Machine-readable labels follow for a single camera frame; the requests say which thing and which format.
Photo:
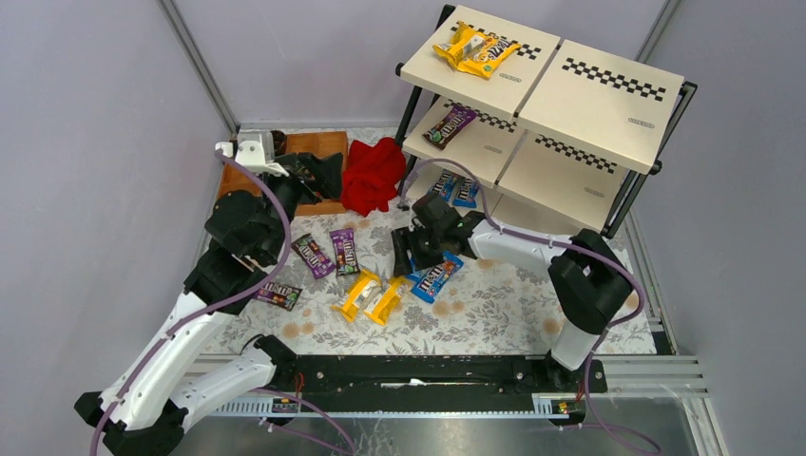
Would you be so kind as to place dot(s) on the yellow M&M bag on shelf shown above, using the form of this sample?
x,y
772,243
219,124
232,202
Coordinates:
x,y
495,50

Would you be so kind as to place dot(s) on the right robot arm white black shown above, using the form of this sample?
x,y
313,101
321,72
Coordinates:
x,y
591,284

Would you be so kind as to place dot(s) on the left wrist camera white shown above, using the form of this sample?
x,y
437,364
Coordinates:
x,y
254,150

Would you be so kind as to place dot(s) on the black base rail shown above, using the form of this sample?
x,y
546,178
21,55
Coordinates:
x,y
418,383

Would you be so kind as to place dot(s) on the purple candy bag right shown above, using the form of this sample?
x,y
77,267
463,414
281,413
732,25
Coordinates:
x,y
344,246

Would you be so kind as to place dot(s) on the blue M&M bag bottom shelf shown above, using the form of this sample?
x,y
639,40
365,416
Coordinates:
x,y
444,185

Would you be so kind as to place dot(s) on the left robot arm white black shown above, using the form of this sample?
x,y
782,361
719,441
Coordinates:
x,y
149,409

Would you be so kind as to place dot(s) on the brown M&M bag on shelf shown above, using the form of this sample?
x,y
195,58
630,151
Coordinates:
x,y
445,130

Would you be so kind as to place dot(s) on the blue M&M bag on table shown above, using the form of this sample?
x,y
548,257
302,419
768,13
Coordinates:
x,y
428,286

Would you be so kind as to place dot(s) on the purple candy bag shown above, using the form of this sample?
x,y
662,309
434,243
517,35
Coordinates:
x,y
310,252
344,246

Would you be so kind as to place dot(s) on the wooden compartment tray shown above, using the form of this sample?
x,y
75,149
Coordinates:
x,y
321,144

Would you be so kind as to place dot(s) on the blue M&M bag moved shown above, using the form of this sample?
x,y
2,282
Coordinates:
x,y
466,194

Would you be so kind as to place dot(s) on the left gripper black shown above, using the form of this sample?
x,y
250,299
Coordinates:
x,y
302,174

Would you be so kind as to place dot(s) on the floral tablecloth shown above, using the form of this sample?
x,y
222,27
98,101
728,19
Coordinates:
x,y
489,307

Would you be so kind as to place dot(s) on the purple candy bag left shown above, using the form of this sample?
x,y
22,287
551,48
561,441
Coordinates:
x,y
310,252

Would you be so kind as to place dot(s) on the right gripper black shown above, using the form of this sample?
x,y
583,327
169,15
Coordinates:
x,y
414,240

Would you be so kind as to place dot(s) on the brown M&M bag on table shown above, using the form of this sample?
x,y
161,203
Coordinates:
x,y
279,295

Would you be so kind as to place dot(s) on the red cloth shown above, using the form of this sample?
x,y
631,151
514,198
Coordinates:
x,y
371,176

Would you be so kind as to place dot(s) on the yellow candy bag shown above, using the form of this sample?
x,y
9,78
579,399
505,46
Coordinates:
x,y
463,44
365,287
382,305

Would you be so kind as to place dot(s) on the cream three-tier shelf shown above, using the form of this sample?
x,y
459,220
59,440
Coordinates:
x,y
565,135

